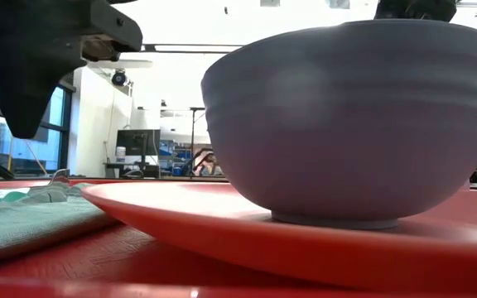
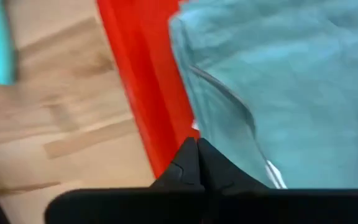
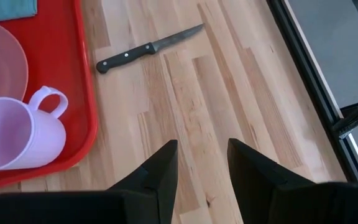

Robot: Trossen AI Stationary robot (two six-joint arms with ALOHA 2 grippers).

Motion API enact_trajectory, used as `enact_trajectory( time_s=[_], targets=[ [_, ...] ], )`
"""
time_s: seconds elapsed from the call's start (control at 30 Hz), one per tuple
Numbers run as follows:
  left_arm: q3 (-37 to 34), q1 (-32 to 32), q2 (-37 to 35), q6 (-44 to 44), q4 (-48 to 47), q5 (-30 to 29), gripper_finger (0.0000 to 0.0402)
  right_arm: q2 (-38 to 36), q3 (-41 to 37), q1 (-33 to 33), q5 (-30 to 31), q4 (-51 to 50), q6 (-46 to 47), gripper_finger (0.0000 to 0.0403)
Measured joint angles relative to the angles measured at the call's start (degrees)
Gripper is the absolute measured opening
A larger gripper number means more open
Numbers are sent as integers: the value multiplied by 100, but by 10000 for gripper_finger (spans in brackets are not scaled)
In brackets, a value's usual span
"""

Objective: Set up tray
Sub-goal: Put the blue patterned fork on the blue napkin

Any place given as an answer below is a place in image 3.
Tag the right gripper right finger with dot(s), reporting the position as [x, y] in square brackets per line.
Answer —
[253, 186]

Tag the teal cloth napkin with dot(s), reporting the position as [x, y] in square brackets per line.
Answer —
[8, 7]

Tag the black aluminium table frame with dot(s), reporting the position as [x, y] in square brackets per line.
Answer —
[317, 93]

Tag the black frame clamp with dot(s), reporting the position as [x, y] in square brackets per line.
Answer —
[356, 116]

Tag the pink plastic plate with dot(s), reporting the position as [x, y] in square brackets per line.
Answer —
[2, 62]

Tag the pink plastic mug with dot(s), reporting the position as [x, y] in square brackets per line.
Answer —
[17, 133]

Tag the red plastic tray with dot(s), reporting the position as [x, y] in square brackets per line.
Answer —
[64, 62]

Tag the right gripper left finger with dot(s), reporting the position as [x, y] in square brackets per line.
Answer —
[162, 186]

